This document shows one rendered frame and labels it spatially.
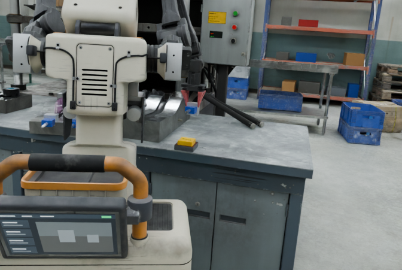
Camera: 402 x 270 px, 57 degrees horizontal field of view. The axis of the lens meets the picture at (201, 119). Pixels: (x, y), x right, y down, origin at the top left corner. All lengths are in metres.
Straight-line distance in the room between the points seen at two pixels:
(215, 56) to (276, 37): 5.86
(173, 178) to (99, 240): 0.83
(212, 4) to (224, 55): 0.31
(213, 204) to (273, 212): 0.25
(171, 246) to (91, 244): 0.17
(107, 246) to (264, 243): 0.94
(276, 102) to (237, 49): 3.03
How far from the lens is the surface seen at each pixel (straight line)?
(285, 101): 5.29
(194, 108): 1.60
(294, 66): 5.05
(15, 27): 2.81
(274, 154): 1.56
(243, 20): 2.32
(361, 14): 8.27
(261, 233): 1.63
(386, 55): 8.36
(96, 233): 0.80
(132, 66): 1.08
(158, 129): 1.57
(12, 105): 2.15
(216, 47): 2.34
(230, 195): 1.57
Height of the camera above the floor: 1.27
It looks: 13 degrees down
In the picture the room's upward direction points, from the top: 4 degrees clockwise
